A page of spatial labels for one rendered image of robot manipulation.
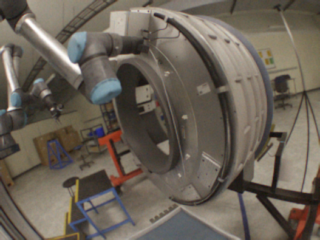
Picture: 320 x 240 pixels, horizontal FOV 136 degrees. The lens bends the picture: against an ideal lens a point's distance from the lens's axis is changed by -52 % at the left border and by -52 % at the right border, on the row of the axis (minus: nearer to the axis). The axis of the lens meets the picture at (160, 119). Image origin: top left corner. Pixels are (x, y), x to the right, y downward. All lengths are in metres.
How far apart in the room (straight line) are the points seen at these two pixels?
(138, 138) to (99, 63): 1.03
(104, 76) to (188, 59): 0.29
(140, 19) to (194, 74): 0.36
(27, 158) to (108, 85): 7.88
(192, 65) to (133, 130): 0.99
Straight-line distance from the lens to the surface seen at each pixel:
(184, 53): 0.50
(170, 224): 0.74
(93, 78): 0.35
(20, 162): 8.06
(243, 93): 0.51
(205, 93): 0.46
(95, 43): 0.39
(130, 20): 0.65
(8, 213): 1.29
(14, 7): 0.68
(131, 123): 1.33
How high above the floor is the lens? 1.24
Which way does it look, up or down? 8 degrees down
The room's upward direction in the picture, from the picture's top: 16 degrees counter-clockwise
